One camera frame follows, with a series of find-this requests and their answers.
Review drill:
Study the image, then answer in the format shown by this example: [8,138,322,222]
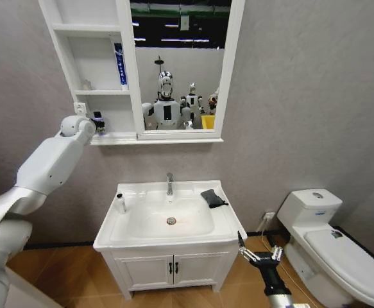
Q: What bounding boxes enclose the cabinet mirror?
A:
[129,0,232,131]

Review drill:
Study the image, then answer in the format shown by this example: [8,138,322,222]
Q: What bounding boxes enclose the thin white cable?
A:
[260,219,306,291]

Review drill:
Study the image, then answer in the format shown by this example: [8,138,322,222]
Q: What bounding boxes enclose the white wall cabinet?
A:
[38,0,246,146]

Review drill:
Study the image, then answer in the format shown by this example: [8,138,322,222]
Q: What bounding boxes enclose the dark shampoo bottle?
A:
[92,110,108,138]

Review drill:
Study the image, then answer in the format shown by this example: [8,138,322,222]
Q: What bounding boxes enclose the white toilet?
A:
[276,188,374,308]

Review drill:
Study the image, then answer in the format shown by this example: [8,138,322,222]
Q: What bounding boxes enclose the white toilet lid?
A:
[303,228,374,299]

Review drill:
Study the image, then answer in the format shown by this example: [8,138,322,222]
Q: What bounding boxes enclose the white cleanser bottle black cap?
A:
[116,192,128,215]

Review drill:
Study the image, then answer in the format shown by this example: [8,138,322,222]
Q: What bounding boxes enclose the white ceramic washbasin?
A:
[92,179,248,253]

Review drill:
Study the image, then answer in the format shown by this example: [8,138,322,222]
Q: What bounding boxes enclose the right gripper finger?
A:
[269,245,285,261]
[237,230,260,262]

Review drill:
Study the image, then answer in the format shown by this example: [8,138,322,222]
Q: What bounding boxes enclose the white vanity cabinet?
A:
[100,246,239,301]

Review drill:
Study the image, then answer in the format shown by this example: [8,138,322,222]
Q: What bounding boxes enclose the white vanity door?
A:
[114,255,174,289]
[173,253,231,286]

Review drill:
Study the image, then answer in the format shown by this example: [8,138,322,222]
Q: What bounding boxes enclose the grey towel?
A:
[200,189,229,210]

